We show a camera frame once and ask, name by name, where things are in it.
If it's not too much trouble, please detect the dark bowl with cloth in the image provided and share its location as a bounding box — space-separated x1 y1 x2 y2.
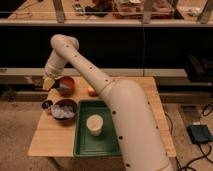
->
50 99 78 123

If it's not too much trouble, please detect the white paper cup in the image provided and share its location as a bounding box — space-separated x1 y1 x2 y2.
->
86 114 104 136

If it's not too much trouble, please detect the red bowl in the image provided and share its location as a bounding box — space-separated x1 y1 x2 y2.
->
53 76 75 97

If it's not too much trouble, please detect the red yellow apple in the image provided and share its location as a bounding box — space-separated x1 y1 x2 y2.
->
87 86 97 97

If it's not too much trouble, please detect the small metal cup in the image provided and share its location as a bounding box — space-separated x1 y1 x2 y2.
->
42 100 53 113

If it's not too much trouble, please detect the clear container on shelf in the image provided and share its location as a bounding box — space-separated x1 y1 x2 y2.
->
112 0 174 19

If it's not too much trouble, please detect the wooden table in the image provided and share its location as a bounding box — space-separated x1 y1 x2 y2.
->
28 77 176 161

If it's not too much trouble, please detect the green plastic tray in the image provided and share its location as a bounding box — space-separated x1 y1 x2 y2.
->
73 100 121 157

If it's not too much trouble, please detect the black foot pedal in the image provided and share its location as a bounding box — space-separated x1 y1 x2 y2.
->
187 125 213 144

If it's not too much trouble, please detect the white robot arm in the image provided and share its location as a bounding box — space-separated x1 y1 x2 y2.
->
43 34 174 171

